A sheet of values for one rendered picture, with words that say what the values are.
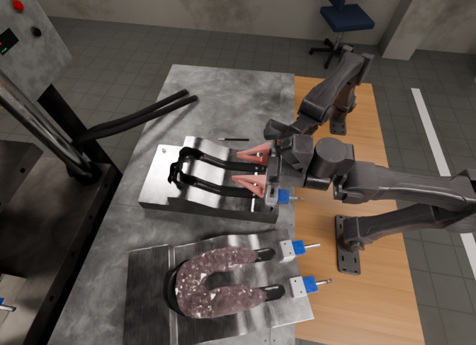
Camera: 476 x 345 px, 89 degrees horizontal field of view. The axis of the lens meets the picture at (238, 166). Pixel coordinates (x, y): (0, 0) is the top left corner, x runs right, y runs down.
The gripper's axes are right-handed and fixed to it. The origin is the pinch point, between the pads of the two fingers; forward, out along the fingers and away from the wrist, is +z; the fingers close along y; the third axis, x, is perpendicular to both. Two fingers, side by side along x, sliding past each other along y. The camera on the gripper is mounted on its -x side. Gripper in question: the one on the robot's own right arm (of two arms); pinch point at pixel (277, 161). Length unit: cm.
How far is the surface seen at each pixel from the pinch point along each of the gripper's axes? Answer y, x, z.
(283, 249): 27.9, 7.0, 7.2
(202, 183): 10.5, -22.0, 13.1
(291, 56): -225, 42, 55
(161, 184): 9.7, -35.4, 23.3
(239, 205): 15.5, -8.3, 11.0
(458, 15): -254, 183, -44
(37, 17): -22, -92, -1
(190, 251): 32.3, -19.4, 18.8
